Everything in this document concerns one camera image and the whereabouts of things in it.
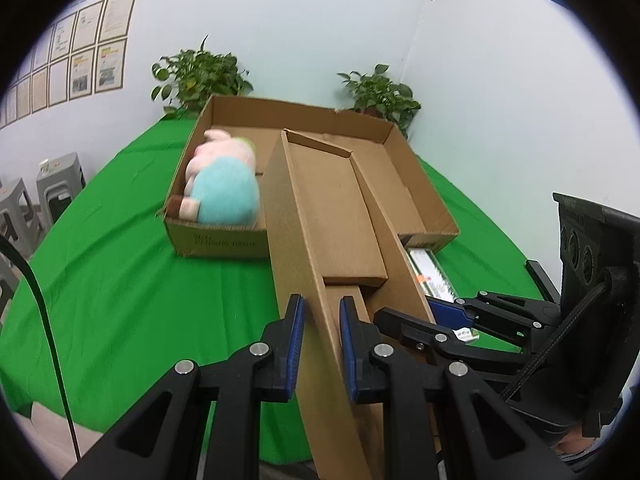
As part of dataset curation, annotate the green and white medicine box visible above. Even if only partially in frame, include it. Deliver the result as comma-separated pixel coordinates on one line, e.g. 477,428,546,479
405,247,458,303

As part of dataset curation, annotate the wall of framed certificates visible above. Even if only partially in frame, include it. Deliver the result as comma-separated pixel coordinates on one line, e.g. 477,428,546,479
0,0,138,128

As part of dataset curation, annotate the narrow cardboard tray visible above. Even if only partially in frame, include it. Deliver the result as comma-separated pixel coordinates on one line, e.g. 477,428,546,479
262,129,441,480

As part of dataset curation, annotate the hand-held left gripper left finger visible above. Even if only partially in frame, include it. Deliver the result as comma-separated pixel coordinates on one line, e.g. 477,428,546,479
60,294,306,480

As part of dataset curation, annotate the black rectangular bar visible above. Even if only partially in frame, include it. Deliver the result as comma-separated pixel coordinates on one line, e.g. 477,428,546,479
525,260,561,303

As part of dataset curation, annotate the pink and teal plush pig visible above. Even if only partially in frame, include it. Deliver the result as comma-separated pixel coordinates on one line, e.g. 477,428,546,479
166,129,261,226

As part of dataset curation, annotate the small potted green plant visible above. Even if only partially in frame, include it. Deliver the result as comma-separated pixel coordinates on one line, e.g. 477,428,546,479
337,64,422,140

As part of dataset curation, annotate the green tablecloth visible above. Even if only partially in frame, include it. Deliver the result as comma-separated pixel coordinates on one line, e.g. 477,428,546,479
0,119,563,466

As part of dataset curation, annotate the large shallow cardboard box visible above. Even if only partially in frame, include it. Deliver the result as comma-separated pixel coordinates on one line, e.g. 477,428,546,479
157,94,461,260

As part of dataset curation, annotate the large potted green plant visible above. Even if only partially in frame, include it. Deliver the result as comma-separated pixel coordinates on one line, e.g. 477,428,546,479
151,35,254,120

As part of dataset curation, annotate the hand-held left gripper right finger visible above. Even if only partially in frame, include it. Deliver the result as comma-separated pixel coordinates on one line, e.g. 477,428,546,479
339,296,576,480

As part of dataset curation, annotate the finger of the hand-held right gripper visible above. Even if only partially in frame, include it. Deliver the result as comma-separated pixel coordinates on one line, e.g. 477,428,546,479
374,307,531,376
429,290,563,348

